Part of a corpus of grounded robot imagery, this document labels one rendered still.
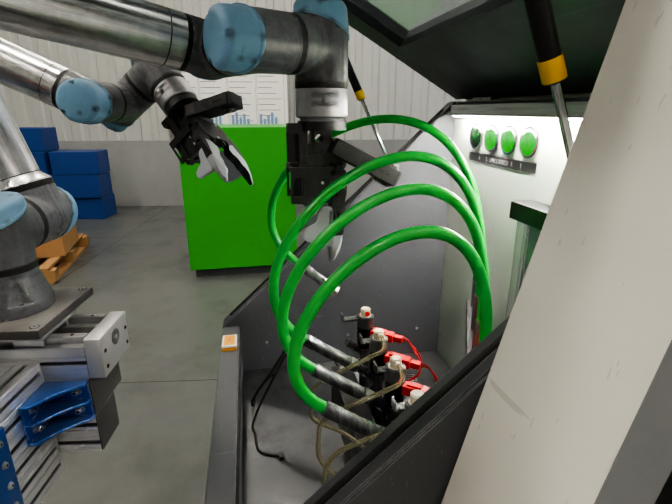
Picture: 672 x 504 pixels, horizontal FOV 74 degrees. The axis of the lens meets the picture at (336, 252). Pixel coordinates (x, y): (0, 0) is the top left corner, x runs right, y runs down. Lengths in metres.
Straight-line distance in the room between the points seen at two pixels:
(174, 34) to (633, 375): 0.61
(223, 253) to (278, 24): 3.57
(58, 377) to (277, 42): 0.81
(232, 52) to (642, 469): 0.53
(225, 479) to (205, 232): 3.45
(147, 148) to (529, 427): 7.30
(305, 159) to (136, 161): 6.98
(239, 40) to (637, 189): 0.43
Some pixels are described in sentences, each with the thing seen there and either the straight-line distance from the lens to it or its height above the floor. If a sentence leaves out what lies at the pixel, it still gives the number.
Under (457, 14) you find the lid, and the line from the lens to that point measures 0.79.
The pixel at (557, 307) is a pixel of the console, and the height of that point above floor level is 1.29.
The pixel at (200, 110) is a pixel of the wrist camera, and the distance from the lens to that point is 0.93.
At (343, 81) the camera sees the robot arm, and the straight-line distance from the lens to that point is 0.65.
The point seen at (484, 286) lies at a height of 1.25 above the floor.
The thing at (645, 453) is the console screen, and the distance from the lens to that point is 0.31.
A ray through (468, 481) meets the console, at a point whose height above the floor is 1.12.
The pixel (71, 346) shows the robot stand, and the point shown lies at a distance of 1.06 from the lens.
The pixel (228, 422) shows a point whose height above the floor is 0.95.
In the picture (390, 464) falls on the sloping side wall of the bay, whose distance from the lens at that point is 0.45.
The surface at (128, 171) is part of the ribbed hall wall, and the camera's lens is 7.66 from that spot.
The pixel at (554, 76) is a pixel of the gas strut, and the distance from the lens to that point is 0.41.
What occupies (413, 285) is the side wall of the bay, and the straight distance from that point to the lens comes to 1.12.
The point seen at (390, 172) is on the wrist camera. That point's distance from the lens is 0.67.
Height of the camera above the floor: 1.43
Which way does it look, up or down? 18 degrees down
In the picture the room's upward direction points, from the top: straight up
